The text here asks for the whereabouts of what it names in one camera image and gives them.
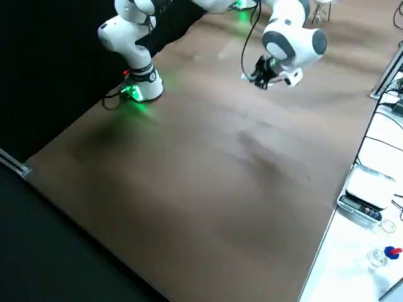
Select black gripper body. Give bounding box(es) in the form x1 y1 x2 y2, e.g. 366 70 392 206
261 58 280 81

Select small glass beaker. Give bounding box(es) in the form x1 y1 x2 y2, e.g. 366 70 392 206
378 219 397 234

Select aluminium frame post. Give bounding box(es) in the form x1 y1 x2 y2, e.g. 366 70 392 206
0 147 33 179
369 42 403 101

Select black foot cables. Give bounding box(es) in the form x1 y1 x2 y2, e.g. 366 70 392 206
102 86 128 111

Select digital kitchen scale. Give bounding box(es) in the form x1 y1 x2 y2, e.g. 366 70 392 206
336 164 398 223

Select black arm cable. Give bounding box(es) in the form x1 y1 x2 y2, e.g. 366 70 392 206
240 0 264 79

